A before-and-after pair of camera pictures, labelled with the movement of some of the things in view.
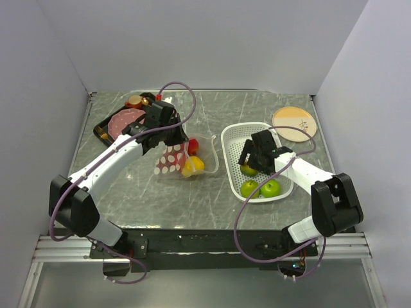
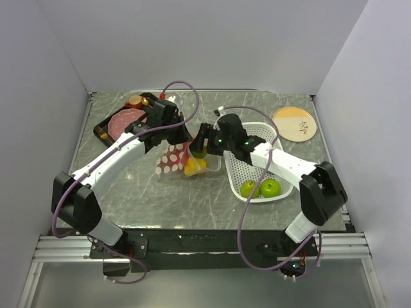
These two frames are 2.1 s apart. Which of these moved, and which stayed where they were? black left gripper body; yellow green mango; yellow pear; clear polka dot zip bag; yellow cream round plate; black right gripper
Moved: yellow green mango; black right gripper
Stayed: yellow pear; black left gripper body; clear polka dot zip bag; yellow cream round plate
